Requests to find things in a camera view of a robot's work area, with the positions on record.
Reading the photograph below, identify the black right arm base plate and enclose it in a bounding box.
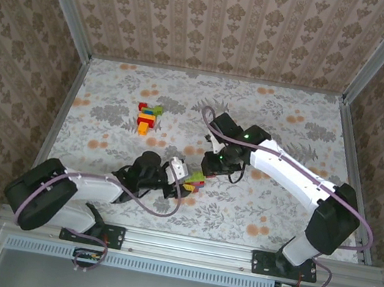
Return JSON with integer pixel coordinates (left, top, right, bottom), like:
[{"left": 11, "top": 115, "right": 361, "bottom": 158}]
[{"left": 249, "top": 249, "right": 321, "bottom": 285}]

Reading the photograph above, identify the multicolour lego brick stack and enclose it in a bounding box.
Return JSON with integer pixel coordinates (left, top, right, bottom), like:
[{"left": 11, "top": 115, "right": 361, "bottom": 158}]
[
  {"left": 133, "top": 101, "right": 166, "bottom": 140},
  {"left": 182, "top": 169, "right": 218, "bottom": 197}
]

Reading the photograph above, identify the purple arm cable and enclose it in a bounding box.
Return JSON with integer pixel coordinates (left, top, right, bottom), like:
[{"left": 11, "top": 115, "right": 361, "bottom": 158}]
[
  {"left": 170, "top": 105, "right": 384, "bottom": 287},
  {"left": 6, "top": 151, "right": 186, "bottom": 285}
]

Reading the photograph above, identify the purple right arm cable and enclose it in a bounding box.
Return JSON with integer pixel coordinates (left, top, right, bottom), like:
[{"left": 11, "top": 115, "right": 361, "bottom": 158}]
[{"left": 170, "top": 105, "right": 384, "bottom": 287}]

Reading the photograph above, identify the thin black right gripper cable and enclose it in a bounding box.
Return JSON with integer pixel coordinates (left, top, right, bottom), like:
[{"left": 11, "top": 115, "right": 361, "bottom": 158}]
[{"left": 225, "top": 160, "right": 248, "bottom": 187}]

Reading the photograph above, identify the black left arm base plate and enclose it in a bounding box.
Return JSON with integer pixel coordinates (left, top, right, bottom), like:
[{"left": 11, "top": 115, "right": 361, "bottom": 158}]
[{"left": 59, "top": 216, "right": 128, "bottom": 251}]

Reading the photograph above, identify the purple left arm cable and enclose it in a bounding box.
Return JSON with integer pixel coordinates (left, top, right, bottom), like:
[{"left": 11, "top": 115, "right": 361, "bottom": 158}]
[{"left": 6, "top": 151, "right": 186, "bottom": 285}]

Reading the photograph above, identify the grey slotted cable duct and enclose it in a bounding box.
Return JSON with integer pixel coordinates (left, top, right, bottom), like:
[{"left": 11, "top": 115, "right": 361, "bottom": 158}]
[{"left": 4, "top": 232, "right": 277, "bottom": 287}]

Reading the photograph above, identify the wide aluminium frame beam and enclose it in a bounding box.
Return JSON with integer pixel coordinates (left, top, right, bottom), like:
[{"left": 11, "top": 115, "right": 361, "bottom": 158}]
[{"left": 0, "top": 201, "right": 384, "bottom": 287}]

